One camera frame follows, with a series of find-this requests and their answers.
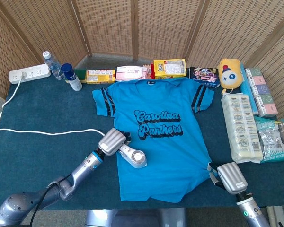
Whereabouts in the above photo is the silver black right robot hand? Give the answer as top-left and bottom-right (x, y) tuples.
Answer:
(207, 162), (249, 195)

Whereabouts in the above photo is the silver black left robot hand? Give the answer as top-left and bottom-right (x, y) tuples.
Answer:
(98, 127), (132, 157)

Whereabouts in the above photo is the white handheld garment steamer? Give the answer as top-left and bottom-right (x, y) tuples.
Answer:
(117, 143), (148, 169)

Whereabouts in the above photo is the white cable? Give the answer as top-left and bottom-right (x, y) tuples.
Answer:
(0, 70), (106, 137)

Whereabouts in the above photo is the blue Carolina Panthers t-shirt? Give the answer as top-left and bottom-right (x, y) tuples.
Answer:
(92, 77), (215, 203)

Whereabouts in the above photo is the cream white tissue pack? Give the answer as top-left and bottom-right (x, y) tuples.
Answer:
(221, 93), (264, 164)

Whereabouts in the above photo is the teal bag of silver sachets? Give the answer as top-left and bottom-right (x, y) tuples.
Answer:
(253, 115), (284, 164)

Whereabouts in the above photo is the white green floor object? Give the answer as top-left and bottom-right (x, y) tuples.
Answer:
(266, 205), (284, 227)

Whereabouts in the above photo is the yellow rectangular box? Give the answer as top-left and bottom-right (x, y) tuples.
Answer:
(86, 69), (116, 85)

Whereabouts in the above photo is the pink wet wipes pack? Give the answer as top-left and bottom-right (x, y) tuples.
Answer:
(115, 65), (149, 83)

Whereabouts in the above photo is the white bottle with blue cap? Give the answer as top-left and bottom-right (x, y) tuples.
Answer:
(61, 63), (83, 92)

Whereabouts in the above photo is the green yellow sponge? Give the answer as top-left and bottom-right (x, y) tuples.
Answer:
(65, 69), (88, 84)

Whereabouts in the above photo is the dark teal table cloth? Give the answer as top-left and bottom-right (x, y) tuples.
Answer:
(0, 74), (284, 212)

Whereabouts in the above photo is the grey robot torso base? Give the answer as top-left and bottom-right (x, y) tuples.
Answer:
(85, 208), (187, 227)

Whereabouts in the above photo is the red packet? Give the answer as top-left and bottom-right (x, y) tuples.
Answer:
(149, 62), (157, 80)

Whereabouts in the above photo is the light blue long pack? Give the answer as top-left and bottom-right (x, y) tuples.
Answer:
(240, 62), (260, 116)

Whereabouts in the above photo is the multicolour pocket tissue pack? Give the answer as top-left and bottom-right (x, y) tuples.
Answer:
(245, 67), (279, 118)

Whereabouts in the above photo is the yellow snack pack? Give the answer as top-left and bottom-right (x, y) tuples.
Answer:
(153, 58), (187, 80)

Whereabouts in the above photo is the clear plastic water bottle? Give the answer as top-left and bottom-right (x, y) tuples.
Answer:
(42, 51), (66, 80)

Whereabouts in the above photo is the yellow plush toy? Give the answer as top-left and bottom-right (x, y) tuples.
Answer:
(217, 58), (242, 95)

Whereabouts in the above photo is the white power strip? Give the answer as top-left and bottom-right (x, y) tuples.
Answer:
(9, 63), (51, 85)

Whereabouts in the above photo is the dark sanitary pad pack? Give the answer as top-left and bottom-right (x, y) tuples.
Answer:
(189, 66), (221, 88)

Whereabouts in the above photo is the wicker folding screen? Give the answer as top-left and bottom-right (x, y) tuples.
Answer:
(0, 0), (284, 121)

